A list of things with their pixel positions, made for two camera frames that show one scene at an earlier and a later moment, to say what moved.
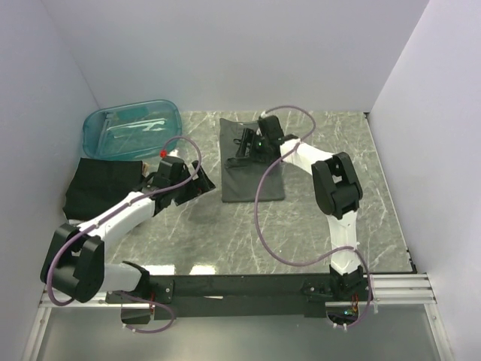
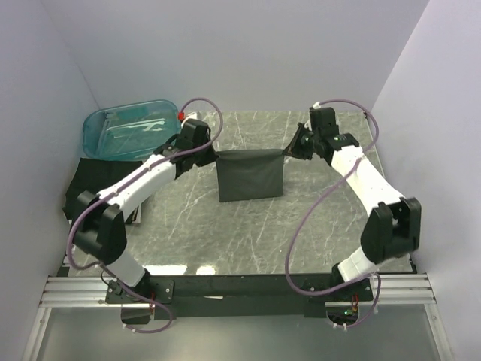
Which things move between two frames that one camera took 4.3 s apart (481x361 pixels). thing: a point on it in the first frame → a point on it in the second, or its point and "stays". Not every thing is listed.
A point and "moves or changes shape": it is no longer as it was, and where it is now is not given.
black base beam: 231,296 stays
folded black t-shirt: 98,183 stays
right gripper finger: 246,145 → 291,147
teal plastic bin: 137,130 stays
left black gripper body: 186,176 → 205,155
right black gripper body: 260,151 → 307,147
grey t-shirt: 243,183 moves or changes shape
